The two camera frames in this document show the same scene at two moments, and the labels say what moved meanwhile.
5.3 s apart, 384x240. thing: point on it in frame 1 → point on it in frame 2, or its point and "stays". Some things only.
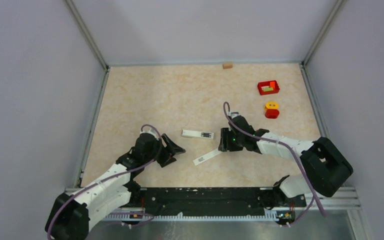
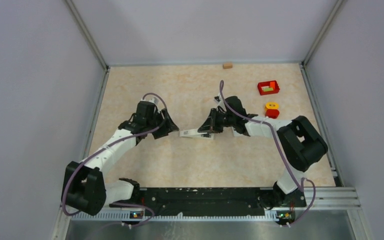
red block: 272,113 stays
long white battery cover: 206,157 → 190,133
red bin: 269,87 stays
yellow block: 271,105 stays
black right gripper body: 230,141 → 222,120
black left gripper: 172,149 → 170,127
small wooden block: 225,66 stays
